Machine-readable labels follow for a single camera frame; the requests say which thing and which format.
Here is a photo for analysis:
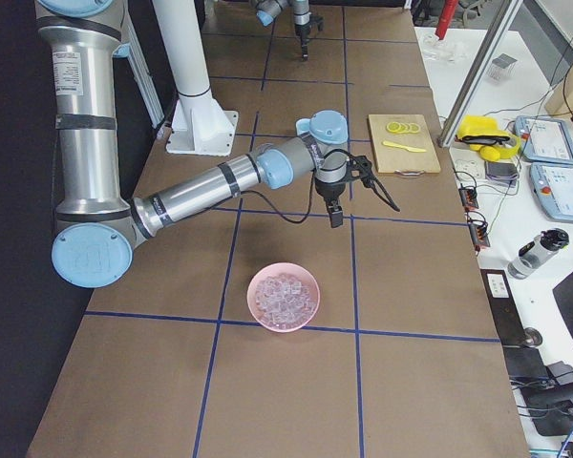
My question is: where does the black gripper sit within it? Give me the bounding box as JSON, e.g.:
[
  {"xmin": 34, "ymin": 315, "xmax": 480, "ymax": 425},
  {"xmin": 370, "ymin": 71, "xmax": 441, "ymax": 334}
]
[
  {"xmin": 294, "ymin": 15, "xmax": 324, "ymax": 60},
  {"xmin": 314, "ymin": 178, "xmax": 344, "ymax": 228}
]

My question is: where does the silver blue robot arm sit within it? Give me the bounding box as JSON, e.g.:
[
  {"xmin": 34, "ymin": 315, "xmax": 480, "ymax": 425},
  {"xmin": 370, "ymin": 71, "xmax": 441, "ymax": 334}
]
[
  {"xmin": 35, "ymin": 1, "xmax": 354, "ymax": 288},
  {"xmin": 249, "ymin": 0, "xmax": 324, "ymax": 61}
]

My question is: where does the light blue paper cup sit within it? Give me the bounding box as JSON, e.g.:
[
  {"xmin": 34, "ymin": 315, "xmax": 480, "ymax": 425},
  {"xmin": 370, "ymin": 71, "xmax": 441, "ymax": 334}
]
[{"xmin": 295, "ymin": 118, "xmax": 310, "ymax": 136}]

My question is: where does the pink bowl of ice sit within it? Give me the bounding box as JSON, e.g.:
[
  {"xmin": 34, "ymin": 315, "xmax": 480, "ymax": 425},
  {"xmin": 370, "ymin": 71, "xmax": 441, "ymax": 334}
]
[{"xmin": 246, "ymin": 262, "xmax": 321, "ymax": 333}]

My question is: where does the yellow plastic knife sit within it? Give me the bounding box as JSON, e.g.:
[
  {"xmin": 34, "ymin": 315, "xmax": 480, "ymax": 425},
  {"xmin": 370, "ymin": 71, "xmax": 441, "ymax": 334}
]
[{"xmin": 382, "ymin": 140, "xmax": 427, "ymax": 153}]

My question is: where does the wooden cutting board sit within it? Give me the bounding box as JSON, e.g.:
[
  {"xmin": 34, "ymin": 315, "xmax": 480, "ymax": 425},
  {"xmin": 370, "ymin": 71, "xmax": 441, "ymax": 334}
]
[{"xmin": 368, "ymin": 114, "xmax": 441, "ymax": 175}]

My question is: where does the lemon slice near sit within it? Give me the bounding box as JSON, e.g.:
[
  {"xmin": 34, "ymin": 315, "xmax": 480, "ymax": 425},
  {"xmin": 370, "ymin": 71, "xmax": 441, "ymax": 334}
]
[{"xmin": 386, "ymin": 122, "xmax": 402, "ymax": 134}]

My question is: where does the lemon slice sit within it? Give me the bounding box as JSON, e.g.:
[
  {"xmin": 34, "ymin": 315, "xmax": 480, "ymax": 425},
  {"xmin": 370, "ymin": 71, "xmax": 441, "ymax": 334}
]
[
  {"xmin": 398, "ymin": 123, "xmax": 411, "ymax": 134},
  {"xmin": 407, "ymin": 123, "xmax": 421, "ymax": 134},
  {"xmin": 386, "ymin": 122, "xmax": 402, "ymax": 134}
]

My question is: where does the lemon slice middle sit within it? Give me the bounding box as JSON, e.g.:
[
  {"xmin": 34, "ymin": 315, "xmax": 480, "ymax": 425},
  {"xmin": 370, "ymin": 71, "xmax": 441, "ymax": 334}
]
[{"xmin": 398, "ymin": 123, "xmax": 411, "ymax": 134}]

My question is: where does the lemon slice far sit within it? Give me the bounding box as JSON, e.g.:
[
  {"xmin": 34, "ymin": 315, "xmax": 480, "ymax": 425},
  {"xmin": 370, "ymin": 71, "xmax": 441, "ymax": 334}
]
[{"xmin": 407, "ymin": 123, "xmax": 421, "ymax": 134}]

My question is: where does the clear water bottle black cap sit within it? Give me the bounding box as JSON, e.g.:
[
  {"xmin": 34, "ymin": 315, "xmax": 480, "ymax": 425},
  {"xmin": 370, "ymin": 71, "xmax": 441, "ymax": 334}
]
[{"xmin": 507, "ymin": 228, "xmax": 569, "ymax": 280}]

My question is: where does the upper teach pendant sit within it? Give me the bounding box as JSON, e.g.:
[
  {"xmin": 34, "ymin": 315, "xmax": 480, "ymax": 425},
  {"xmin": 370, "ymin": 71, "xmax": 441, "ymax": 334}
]
[{"xmin": 514, "ymin": 115, "xmax": 573, "ymax": 165}]

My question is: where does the teach pendant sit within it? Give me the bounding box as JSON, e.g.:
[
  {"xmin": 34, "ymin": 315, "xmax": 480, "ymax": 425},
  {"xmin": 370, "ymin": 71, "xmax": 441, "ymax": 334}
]
[
  {"xmin": 514, "ymin": 115, "xmax": 573, "ymax": 165},
  {"xmin": 529, "ymin": 162, "xmax": 573, "ymax": 223}
]

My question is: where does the lower teach pendant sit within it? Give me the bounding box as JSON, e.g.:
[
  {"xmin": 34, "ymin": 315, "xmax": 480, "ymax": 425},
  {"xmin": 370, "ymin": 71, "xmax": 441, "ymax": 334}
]
[{"xmin": 529, "ymin": 162, "xmax": 573, "ymax": 223}]

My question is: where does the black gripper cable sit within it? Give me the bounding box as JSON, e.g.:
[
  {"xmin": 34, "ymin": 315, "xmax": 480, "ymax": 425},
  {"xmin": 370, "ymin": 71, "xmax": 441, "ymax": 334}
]
[{"xmin": 238, "ymin": 148, "xmax": 402, "ymax": 224}]

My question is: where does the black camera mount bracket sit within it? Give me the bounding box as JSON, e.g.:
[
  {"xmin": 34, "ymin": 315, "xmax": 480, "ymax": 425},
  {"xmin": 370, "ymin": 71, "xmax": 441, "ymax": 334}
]
[{"xmin": 346, "ymin": 154, "xmax": 375, "ymax": 189}]

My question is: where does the white camera stand pillar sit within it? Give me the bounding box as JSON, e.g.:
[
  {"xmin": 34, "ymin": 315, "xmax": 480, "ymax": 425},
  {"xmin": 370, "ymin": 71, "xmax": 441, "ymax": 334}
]
[{"xmin": 153, "ymin": 0, "xmax": 239, "ymax": 156}]

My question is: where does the aluminium frame post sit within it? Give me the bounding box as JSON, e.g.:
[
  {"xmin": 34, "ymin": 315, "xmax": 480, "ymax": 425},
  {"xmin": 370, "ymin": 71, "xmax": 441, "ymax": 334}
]
[{"xmin": 437, "ymin": 0, "xmax": 523, "ymax": 148}]

